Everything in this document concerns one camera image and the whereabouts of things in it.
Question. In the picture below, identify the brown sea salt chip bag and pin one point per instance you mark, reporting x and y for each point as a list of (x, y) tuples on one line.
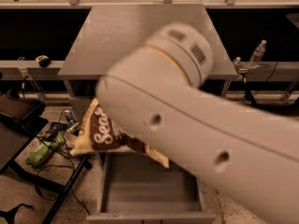
[(99, 133)]

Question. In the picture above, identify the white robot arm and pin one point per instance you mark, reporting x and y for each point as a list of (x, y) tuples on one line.
[(248, 154)]

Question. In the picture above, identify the bottom grey drawer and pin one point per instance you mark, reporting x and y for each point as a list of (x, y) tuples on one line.
[(135, 189)]

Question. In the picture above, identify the grey drawer cabinet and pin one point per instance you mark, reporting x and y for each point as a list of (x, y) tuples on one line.
[(109, 38)]

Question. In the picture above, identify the green chip bag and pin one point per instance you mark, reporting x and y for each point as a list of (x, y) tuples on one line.
[(47, 145)]

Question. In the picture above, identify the soda can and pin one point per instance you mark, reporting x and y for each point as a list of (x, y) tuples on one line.
[(68, 116)]

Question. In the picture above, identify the small white bowl on floor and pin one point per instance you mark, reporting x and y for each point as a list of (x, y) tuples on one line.
[(70, 139)]

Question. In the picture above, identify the black tripod stand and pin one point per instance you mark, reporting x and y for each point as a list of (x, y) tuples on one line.
[(248, 95)]

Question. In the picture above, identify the black computer mouse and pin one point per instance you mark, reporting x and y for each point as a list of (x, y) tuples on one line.
[(43, 61)]

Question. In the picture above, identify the clear plastic water bottle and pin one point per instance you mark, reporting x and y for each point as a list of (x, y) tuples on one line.
[(257, 54)]

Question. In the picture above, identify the dark side table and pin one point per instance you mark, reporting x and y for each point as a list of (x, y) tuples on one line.
[(20, 123)]

